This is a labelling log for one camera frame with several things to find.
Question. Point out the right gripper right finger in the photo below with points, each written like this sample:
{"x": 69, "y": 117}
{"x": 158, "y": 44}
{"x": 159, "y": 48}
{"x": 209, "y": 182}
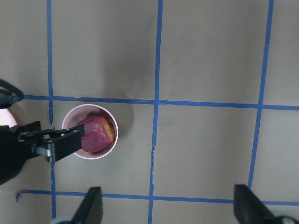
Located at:
{"x": 248, "y": 209}

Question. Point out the pink bowl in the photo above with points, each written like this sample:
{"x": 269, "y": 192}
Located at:
{"x": 81, "y": 112}

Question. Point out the pink plate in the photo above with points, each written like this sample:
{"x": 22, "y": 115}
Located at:
{"x": 6, "y": 118}

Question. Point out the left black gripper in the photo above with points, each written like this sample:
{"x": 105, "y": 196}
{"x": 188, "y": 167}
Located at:
{"x": 29, "y": 141}

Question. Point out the red apple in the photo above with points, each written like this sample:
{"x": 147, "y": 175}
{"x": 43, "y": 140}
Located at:
{"x": 99, "y": 134}

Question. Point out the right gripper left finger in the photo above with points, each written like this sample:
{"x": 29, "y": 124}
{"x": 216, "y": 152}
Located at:
{"x": 90, "y": 210}

